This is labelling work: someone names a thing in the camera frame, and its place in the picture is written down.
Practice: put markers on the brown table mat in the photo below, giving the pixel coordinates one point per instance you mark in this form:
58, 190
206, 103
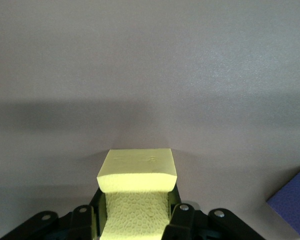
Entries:
165, 62

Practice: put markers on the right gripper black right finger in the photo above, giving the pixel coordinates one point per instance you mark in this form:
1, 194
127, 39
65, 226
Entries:
202, 225

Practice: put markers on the yellow foam cube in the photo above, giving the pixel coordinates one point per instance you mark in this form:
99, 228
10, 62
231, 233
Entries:
137, 170

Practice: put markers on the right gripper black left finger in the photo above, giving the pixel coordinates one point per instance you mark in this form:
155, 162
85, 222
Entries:
65, 222

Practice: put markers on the purple foam cube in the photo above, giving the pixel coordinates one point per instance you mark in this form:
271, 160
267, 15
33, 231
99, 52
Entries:
295, 200

